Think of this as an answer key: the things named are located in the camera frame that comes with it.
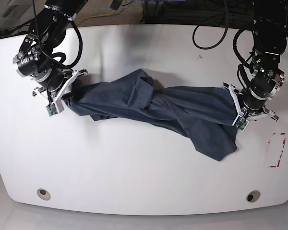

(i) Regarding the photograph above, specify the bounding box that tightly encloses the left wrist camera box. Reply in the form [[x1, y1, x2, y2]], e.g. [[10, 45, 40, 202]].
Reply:
[[232, 115, 249, 132]]

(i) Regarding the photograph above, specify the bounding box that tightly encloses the dark blue T-shirt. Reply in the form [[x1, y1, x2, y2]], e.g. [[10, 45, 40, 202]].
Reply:
[[63, 69, 237, 161]]

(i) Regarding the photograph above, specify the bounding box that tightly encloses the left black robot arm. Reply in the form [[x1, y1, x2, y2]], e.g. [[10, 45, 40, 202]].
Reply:
[[223, 0, 287, 129]]

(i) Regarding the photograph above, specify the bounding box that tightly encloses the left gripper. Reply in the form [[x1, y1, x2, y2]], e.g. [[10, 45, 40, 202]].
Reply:
[[223, 82, 278, 122]]

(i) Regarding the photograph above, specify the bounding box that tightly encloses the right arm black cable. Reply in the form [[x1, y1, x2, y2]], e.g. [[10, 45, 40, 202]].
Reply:
[[26, 0, 84, 70]]

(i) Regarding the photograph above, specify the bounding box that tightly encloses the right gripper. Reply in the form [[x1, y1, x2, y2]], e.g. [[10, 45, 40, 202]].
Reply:
[[32, 69, 88, 105]]

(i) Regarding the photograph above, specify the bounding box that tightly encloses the yellow cable on floor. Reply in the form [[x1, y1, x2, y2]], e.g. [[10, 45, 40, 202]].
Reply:
[[73, 9, 116, 27]]

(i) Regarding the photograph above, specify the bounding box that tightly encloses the left table cable grommet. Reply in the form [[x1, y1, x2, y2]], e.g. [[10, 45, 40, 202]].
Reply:
[[37, 188, 51, 201]]

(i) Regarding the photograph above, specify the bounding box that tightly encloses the red tape rectangle marking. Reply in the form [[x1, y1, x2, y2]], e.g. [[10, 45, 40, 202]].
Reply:
[[265, 132, 286, 168]]

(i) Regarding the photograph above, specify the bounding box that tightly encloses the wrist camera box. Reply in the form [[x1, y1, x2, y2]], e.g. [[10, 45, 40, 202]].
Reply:
[[46, 101, 64, 117], [232, 115, 249, 132]]

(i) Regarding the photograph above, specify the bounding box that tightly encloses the right table cable grommet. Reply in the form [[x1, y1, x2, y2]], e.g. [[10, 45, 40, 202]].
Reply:
[[246, 190, 261, 203]]

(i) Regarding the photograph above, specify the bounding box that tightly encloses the table cable grommet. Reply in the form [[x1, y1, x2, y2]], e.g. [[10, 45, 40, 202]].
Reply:
[[246, 190, 261, 203], [37, 188, 51, 201]]

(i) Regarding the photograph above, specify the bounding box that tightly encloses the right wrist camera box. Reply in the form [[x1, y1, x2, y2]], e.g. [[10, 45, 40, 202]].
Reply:
[[46, 101, 64, 117]]

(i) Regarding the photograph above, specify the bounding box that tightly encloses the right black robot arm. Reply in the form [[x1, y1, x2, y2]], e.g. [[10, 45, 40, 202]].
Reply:
[[13, 0, 87, 103]]

